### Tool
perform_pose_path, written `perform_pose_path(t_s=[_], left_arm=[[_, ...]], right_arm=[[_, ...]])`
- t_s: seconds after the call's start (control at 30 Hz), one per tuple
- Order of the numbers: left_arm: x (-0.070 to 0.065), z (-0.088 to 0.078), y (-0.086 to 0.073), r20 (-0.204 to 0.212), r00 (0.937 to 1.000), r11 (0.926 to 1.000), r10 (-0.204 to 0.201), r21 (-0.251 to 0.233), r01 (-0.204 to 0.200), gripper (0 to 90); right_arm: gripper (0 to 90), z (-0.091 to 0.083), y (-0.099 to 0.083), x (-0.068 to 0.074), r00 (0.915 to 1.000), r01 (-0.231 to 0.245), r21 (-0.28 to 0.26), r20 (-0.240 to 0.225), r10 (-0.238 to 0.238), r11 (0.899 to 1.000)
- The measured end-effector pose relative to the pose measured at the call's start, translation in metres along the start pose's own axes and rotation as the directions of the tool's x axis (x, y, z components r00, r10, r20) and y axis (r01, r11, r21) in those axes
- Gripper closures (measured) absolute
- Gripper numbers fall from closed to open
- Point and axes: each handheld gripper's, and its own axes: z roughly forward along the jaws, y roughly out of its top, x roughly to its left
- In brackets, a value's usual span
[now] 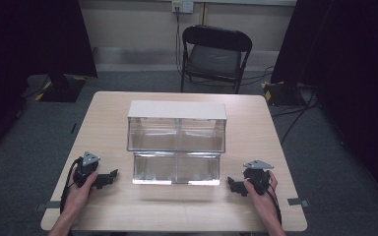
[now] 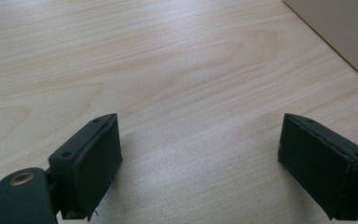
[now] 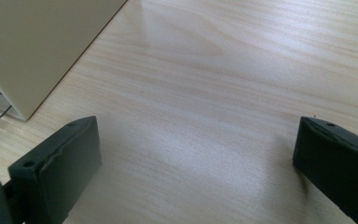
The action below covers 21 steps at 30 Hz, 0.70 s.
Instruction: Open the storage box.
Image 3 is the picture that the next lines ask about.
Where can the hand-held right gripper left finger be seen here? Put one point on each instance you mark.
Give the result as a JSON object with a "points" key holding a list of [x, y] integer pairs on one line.
{"points": [[59, 168]]}

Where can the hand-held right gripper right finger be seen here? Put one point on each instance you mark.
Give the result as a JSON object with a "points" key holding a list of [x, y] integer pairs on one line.
{"points": [[338, 161]]}

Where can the beige box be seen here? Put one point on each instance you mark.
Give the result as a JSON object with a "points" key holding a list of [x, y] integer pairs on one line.
{"points": [[34, 46]]}

